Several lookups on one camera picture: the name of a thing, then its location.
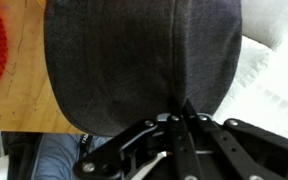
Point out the grey sofa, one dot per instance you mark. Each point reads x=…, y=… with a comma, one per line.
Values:
x=259, y=93

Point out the black hat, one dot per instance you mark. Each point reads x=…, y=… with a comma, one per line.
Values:
x=112, y=63

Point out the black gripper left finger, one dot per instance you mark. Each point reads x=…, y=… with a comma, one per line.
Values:
x=127, y=154

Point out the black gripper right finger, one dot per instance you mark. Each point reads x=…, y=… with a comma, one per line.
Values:
x=236, y=150

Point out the wooden side table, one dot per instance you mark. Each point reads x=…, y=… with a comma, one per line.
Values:
x=27, y=102

